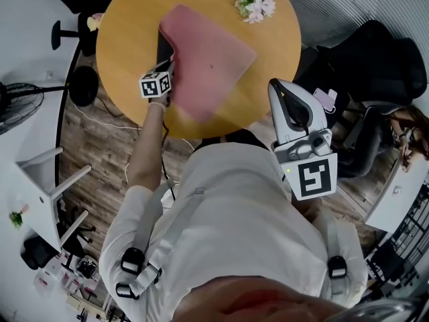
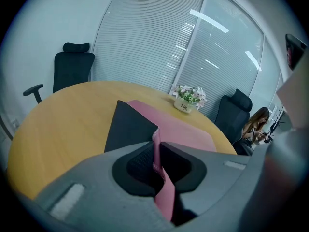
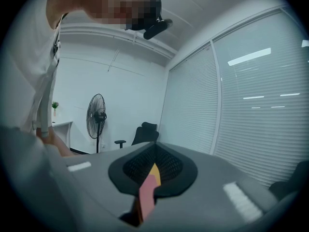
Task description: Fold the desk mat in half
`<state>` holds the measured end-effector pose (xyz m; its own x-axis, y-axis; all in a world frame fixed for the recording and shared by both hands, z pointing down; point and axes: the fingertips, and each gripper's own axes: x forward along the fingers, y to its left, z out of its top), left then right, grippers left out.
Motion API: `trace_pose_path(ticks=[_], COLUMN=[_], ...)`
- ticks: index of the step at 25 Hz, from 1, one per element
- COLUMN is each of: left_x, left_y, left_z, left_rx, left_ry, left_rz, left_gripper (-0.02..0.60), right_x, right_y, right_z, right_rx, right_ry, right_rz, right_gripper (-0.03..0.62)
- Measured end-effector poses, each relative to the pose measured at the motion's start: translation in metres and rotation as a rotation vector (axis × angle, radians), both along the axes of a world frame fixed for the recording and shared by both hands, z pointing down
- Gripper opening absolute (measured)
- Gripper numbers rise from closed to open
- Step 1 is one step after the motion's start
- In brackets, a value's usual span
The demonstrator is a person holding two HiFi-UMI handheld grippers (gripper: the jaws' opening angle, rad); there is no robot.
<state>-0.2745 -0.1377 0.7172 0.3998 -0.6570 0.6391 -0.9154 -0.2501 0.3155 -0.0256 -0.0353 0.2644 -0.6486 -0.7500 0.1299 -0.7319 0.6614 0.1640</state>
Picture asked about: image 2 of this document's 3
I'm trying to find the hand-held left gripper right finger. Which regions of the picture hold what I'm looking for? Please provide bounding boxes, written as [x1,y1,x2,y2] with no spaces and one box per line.
[160,141,258,227]

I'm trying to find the white pot of pink flowers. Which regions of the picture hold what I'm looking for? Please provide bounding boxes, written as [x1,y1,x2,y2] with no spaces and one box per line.
[171,84,208,114]

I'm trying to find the black office chair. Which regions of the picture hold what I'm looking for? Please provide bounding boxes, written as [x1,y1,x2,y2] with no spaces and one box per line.
[214,88,253,156]
[23,42,96,104]

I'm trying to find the grey window blinds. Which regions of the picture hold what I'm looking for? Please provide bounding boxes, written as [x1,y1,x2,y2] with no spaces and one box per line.
[92,0,284,123]

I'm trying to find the pink table mat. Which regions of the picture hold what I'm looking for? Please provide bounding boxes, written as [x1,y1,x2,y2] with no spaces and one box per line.
[104,100,218,224]

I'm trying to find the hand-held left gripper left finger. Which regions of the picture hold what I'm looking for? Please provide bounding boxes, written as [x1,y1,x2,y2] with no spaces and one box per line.
[33,141,176,232]

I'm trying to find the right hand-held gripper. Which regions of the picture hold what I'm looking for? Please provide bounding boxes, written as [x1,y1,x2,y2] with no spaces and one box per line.
[255,54,309,203]

